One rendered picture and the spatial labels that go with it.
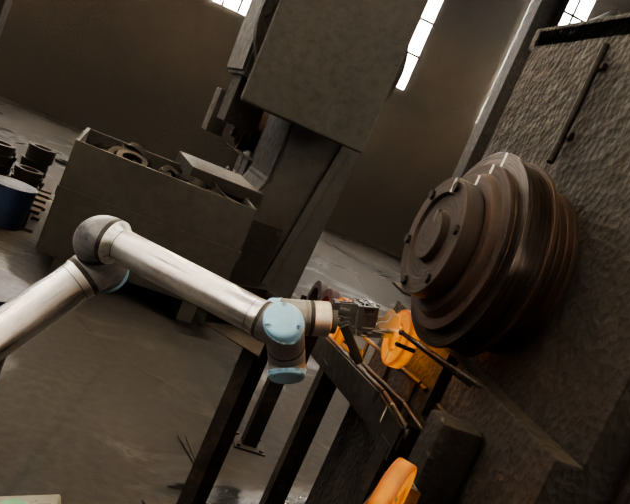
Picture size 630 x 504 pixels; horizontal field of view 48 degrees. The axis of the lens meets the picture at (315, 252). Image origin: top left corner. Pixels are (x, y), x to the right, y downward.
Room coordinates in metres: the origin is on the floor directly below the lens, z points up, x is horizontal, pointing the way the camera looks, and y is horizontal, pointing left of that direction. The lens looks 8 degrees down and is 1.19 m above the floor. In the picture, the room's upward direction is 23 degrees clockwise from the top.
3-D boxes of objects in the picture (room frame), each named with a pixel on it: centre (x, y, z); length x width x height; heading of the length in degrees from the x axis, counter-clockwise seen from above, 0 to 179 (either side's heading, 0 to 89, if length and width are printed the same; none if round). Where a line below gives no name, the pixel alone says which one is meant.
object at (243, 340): (2.02, 0.06, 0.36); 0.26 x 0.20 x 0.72; 49
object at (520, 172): (1.61, -0.34, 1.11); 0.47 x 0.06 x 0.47; 14
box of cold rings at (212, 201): (4.11, 0.99, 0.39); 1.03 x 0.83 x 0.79; 108
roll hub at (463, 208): (1.59, -0.24, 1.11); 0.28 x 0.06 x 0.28; 14
